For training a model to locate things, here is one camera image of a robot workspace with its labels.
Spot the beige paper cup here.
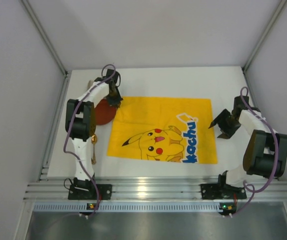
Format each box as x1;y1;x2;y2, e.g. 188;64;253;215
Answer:
86;79;95;92

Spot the yellow pikachu cloth placemat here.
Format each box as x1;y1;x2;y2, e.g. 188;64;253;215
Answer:
107;96;218;165

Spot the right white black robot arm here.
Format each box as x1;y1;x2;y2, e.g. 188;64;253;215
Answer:
210;95;287;199

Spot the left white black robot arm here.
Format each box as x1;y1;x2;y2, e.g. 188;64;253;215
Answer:
63;64;123;189

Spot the red round plate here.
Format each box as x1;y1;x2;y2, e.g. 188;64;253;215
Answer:
94;99;117;126

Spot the gold spoon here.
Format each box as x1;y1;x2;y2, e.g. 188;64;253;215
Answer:
91;134;98;165

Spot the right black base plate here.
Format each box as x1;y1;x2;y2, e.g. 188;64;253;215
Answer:
200;183;247;200

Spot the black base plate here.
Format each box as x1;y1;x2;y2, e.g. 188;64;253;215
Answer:
67;184;112;201
200;183;247;200

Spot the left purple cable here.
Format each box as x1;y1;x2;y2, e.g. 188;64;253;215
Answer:
62;64;117;218

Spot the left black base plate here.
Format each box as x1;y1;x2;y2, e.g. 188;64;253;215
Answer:
67;184;112;201

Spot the perforated cable duct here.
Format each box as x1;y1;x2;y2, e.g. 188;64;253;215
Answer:
33;201;237;213

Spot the aluminium mounting rail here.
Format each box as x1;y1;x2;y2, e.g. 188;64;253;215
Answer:
23;177;287;202

